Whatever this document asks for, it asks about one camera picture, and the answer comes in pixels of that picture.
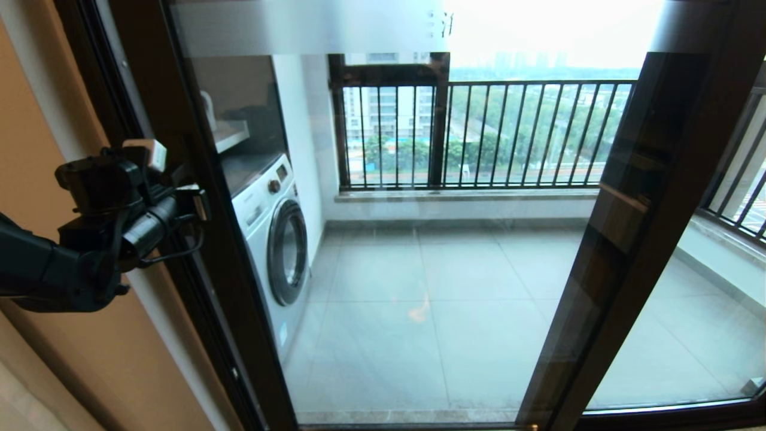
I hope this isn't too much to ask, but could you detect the white drum washing machine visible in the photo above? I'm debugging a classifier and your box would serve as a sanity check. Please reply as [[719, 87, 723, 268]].
[[221, 153, 312, 360]]

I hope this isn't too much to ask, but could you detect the marble sill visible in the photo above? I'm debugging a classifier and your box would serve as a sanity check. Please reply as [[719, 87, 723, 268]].
[[688, 210, 766, 264], [335, 189, 599, 203]]

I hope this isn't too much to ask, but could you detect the white wall shelf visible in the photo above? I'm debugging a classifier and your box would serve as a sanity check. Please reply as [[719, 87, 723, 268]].
[[214, 120, 251, 153]]

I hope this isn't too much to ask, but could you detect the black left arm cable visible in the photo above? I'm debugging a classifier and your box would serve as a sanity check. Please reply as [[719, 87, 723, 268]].
[[138, 221, 205, 268]]

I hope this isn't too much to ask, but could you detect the white green detergent bottle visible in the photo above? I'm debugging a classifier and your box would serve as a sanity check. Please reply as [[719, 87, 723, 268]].
[[199, 90, 218, 133]]

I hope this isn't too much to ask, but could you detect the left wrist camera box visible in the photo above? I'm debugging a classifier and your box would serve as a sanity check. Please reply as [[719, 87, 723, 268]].
[[123, 139, 168, 174]]

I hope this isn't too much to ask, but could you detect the dark window frame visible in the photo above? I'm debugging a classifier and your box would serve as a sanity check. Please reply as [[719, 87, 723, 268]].
[[328, 53, 452, 189]]

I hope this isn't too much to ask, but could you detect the dark brown sliding glass door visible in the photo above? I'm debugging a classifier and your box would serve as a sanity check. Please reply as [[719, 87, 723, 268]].
[[108, 0, 766, 429]]

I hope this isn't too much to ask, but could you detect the black balcony railing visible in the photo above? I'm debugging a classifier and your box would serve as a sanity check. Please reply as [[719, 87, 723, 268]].
[[332, 79, 638, 191], [700, 84, 766, 240]]

